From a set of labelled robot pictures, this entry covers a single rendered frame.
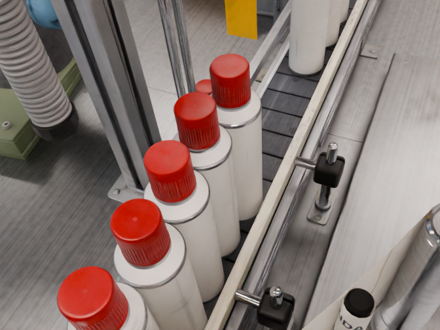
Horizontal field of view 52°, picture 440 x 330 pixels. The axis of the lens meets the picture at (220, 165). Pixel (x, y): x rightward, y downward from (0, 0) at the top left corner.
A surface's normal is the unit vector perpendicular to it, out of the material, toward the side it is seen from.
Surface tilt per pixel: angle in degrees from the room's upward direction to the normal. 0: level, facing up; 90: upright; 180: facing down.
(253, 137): 90
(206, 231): 90
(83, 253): 0
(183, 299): 90
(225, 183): 90
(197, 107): 3
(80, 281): 2
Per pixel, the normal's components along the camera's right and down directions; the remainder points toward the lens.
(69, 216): -0.08, -0.62
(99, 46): -0.41, 0.73
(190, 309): 0.81, 0.41
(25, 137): 0.96, 0.16
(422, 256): -0.91, 0.37
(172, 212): -0.13, 0.06
